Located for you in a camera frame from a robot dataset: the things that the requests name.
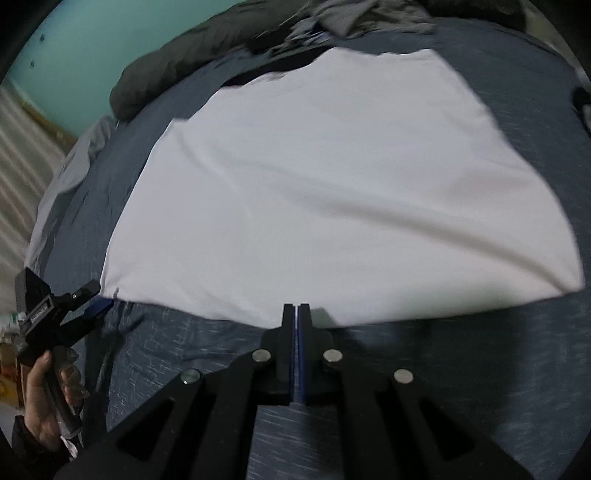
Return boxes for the light grey crumpled sheet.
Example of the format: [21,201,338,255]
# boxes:
[25,115,116,268]

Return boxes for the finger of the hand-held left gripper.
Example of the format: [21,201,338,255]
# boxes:
[65,300,114,344]
[53,279,101,310]

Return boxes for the dark grey rolled duvet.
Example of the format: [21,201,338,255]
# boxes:
[111,0,527,121]

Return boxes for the person's left forearm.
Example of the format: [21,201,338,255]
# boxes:
[9,415,79,480]

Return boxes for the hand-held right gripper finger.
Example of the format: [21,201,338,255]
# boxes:
[298,304,536,480]
[55,304,296,480]

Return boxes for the grey crumpled garment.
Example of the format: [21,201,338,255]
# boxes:
[286,0,437,38]

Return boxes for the cream curtain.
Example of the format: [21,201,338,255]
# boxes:
[0,85,77,278]

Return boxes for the person's left hand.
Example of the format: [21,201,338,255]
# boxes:
[23,348,90,450]

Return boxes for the bed with blue sheet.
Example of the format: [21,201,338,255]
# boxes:
[25,18,591,480]

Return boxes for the white shirt with black trim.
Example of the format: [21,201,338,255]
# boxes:
[100,47,583,328]

